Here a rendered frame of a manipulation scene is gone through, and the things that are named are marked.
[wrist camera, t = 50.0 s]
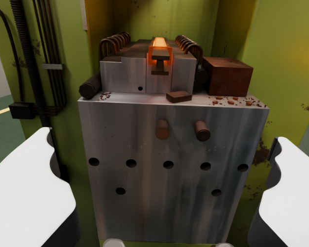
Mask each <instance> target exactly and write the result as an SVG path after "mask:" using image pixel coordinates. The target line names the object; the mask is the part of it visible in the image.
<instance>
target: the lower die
mask: <svg viewBox="0 0 309 247"><path fill-rule="evenodd" d="M163 38H164V40H165V44H166V46H167V47H172V60H171V66H170V65H168V70H169V75H151V70H152V65H148V53H149V46H153V45H154V40H155V37H152V39H151V40H145V39H139V40H138V41H137V42H131V43H129V44H127V46H125V47H123V49H120V51H116V54H113V53H111V54H110V55H108V56H107V57H105V58H104V59H102V60H101V61H100V70H101V81H102V91H103V92H126V93H152V94H166V93H171V92H178V91H186V92H188V93H190V94H191V95H192V92H193V85H194V77H195V69H196V62H197V59H196V58H195V57H194V56H193V55H192V54H191V53H190V52H189V51H188V54H184V51H182V49H180V47H179V45H177V43H176V42H175V40H167V38H165V37H163ZM139 86H141V87H142V88H143V90H142V91H139V90H138V87H139Z"/></svg>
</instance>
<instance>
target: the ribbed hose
mask: <svg viewBox="0 0 309 247"><path fill-rule="evenodd" d="M10 2H11V3H10V4H11V7H12V8H11V9H13V10H12V11H13V14H14V15H13V16H14V19H15V23H16V24H15V25H16V27H17V30H18V31H17V32H18V34H19V35H18V36H19V38H20V43H21V47H22V49H23V50H22V51H23V53H24V54H23V55H24V57H25V58H24V59H25V61H26V66H27V70H28V74H29V77H30V78H29V79H30V81H31V84H32V85H31V86H32V89H33V94H34V96H35V101H36V105H37V109H38V113H39V116H40V121H41V125H42V127H48V128H49V127H50V123H49V118H48V117H47V116H46V115H47V114H46V111H45V109H46V108H44V107H45V102H44V97H43V94H42V91H41V90H42V89H41V86H40V81H39V77H38V73H37V69H36V65H35V61H34V57H33V53H32V49H31V48H32V47H31V45H30V44H31V43H30V41H29V40H30V39H29V37H28V36H29V35H28V33H27V32H28V31H27V28H26V24H25V20H24V15H23V11H22V8H21V7H22V6H21V3H20V2H21V1H20V0H10ZM55 154H56V158H57V153H55ZM57 162H58V166H59V170H60V178H61V179H63V180H64V181H66V182H67V183H69V178H68V173H67V168H66V165H60V164H59V161H58V158H57Z"/></svg>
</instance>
